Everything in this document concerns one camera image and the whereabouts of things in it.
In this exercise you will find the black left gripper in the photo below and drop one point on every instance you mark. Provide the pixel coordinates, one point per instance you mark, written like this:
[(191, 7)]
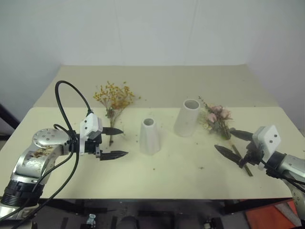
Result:
[(91, 146)]

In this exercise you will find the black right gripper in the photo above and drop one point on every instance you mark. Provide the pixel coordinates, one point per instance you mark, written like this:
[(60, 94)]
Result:
[(250, 156)]

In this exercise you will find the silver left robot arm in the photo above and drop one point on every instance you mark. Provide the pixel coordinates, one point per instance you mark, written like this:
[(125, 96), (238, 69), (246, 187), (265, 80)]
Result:
[(35, 152)]

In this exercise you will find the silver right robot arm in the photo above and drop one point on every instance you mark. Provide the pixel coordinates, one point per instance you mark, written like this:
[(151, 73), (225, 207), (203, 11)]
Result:
[(294, 167)]

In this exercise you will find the small white faceted vase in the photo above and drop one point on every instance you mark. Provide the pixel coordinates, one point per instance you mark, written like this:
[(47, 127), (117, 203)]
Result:
[(149, 137)]

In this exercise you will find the tall white ceramic vase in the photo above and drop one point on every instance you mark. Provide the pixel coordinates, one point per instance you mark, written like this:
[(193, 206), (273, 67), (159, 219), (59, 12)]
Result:
[(187, 118)]

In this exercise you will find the pink rose flower bunch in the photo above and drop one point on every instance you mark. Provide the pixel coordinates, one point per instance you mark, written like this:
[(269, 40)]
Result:
[(218, 119)]

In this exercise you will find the orange dried flower bunch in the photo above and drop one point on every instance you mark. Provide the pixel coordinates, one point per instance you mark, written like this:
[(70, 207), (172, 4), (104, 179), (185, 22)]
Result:
[(114, 101)]

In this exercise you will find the dark rounded cylinder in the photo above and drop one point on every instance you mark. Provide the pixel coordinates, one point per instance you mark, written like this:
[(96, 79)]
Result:
[(128, 222)]

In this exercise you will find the orange red box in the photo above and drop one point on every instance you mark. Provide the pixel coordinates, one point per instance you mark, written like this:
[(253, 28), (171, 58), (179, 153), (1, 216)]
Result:
[(274, 214)]

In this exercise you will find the dark furniture edge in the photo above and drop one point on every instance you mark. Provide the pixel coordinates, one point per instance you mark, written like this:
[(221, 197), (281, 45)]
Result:
[(7, 117)]

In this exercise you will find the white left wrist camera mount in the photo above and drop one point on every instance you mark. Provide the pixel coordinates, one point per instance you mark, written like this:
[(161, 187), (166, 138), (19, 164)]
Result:
[(89, 127)]

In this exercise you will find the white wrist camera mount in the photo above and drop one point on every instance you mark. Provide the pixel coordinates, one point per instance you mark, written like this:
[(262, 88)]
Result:
[(89, 127), (268, 139)]

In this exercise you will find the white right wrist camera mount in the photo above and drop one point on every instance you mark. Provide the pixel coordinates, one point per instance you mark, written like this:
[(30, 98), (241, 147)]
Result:
[(268, 139)]

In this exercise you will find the black table frame bar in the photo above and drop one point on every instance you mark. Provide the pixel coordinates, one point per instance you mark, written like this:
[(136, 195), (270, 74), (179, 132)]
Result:
[(133, 210)]

